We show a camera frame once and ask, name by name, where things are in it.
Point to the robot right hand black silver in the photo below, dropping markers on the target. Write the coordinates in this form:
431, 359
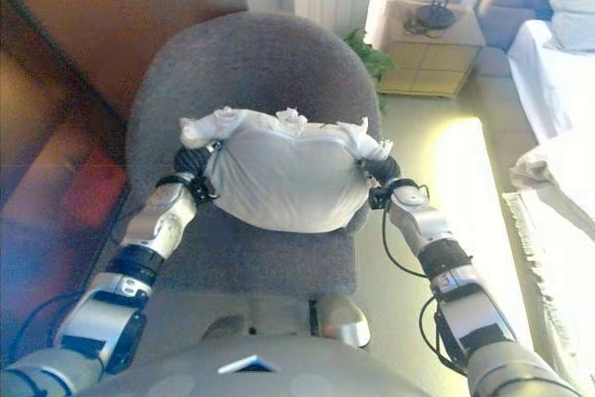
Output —
383, 170

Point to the robot left hand black silver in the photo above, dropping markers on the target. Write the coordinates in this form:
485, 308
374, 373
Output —
190, 162

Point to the white fringed cushion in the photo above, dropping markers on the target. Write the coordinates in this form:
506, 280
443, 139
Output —
288, 178

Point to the robot left arm silver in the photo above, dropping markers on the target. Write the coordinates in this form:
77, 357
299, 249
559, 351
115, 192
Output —
153, 229

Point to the robot right arm silver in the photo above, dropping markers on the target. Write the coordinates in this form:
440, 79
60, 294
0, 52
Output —
446, 253

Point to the green leafy plant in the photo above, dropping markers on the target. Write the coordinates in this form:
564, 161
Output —
369, 60

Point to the beige panelled nightstand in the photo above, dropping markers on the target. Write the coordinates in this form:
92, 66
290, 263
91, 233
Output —
432, 67

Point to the grey fabric armchair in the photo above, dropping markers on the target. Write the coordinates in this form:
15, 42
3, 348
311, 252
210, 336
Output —
260, 67

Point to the large glossy television screen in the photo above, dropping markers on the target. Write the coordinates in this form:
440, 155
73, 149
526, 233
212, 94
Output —
42, 160

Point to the dark rounded object at left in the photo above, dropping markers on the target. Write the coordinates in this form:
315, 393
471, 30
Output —
341, 318

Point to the white crumpled duvet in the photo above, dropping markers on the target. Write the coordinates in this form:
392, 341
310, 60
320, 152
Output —
548, 174

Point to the white bed sheet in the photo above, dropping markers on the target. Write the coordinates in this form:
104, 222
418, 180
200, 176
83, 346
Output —
553, 85

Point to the grey robot torso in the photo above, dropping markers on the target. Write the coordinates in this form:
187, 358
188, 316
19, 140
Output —
279, 374

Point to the white bed pillow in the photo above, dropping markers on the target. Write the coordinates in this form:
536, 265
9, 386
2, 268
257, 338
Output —
574, 6

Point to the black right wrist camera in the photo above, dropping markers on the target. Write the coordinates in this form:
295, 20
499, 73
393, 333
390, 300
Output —
380, 194

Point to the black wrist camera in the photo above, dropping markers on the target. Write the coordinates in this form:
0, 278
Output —
380, 194
203, 189

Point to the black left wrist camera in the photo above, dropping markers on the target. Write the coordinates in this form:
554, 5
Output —
203, 189

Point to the grey upholstered bed frame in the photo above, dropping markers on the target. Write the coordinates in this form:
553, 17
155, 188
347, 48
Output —
511, 6

